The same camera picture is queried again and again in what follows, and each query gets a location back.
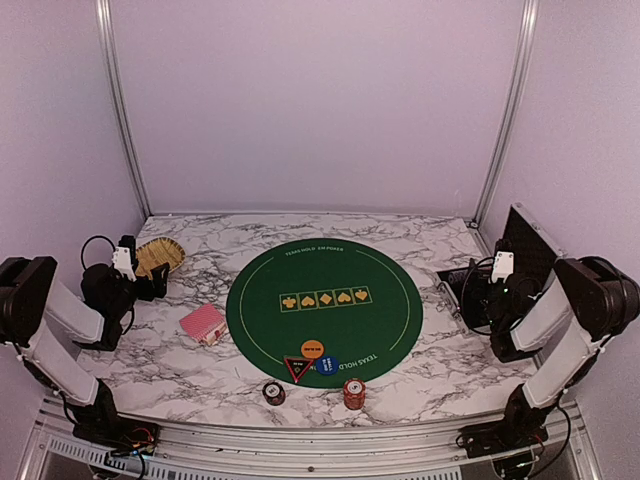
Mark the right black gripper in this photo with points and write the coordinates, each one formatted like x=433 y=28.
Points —
x=480 y=276

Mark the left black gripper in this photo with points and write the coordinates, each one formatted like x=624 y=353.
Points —
x=158 y=285

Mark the red poker chip stack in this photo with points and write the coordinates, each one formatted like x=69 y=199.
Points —
x=354 y=394

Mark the blue small blind button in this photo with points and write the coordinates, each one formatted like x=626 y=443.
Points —
x=327 y=365

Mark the orange big blind button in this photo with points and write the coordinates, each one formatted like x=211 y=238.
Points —
x=312 y=349

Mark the black poker chip stack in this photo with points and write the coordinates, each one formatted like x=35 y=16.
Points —
x=273 y=393

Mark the triangular all-in dealer button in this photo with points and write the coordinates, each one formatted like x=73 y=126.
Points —
x=298 y=366

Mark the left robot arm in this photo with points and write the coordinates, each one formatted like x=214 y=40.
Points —
x=36 y=307

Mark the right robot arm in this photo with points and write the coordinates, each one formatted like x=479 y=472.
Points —
x=587 y=303

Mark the aluminium poker chip case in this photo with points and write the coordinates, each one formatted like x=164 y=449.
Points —
x=535 y=254

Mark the woven bamboo tray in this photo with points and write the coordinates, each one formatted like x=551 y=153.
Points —
x=157 y=252

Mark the red playing card deck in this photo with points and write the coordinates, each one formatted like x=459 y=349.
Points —
x=205 y=325

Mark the round green poker mat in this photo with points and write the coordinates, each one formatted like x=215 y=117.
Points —
x=361 y=304

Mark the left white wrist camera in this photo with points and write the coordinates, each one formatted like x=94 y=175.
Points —
x=124 y=257

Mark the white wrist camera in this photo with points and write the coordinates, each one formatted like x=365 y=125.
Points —
x=503 y=261
x=124 y=257

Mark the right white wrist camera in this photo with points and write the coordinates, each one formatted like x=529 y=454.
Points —
x=503 y=261

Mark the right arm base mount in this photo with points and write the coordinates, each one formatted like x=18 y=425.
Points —
x=496 y=437

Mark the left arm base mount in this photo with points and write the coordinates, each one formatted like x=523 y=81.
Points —
x=126 y=436

